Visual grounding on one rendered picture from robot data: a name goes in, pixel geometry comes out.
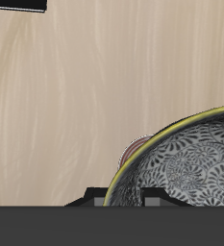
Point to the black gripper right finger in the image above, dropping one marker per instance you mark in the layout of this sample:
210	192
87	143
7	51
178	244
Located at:
155	196

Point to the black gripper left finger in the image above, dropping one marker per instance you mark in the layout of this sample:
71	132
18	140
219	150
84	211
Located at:
91	195

